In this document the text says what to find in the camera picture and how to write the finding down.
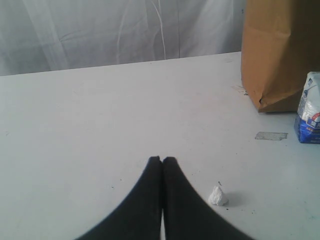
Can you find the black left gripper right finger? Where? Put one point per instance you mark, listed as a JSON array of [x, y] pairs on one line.
[[186, 214]]

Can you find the white paper wad far left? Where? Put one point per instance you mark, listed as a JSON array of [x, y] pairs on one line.
[[217, 197]]

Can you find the small blue white milk carton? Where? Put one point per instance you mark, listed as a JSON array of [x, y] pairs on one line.
[[307, 121]]

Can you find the brown paper shopping bag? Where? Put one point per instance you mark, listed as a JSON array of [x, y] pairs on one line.
[[280, 46]]

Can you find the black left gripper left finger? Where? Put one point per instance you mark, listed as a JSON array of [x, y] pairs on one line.
[[139, 215]]

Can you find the white backdrop curtain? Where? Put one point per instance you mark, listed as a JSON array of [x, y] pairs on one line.
[[50, 35]]

